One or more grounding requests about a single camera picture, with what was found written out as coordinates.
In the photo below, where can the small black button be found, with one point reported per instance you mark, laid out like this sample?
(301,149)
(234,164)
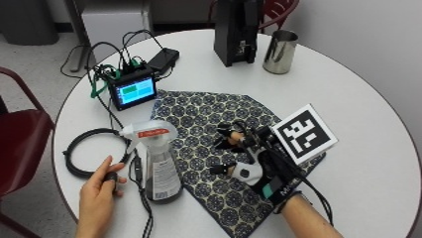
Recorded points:
(111,177)

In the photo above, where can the patterned blue cloth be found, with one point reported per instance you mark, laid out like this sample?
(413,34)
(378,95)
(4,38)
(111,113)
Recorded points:
(207,139)

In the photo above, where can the clear spray bottle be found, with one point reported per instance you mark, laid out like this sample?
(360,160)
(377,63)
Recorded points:
(161,165)

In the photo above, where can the white marker cube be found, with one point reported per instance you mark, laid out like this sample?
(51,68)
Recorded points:
(304,133)

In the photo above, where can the dark red chair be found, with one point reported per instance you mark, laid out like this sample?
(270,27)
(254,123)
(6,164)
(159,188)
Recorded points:
(22,139)
(278,12)

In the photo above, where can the small black screen device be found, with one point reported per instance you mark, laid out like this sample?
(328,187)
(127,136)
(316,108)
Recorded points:
(133,90)

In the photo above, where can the steel cup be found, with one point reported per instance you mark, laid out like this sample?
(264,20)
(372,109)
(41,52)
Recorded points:
(280,51)

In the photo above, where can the black power box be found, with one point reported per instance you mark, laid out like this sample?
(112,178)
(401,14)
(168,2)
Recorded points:
(164,59)

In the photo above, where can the tall black appliance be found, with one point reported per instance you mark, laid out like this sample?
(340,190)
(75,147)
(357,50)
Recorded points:
(236,29)

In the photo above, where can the white cabinet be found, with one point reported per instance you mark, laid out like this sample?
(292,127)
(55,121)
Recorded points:
(115,26)

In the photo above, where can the grey bin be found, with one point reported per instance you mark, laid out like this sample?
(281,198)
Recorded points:
(27,20)

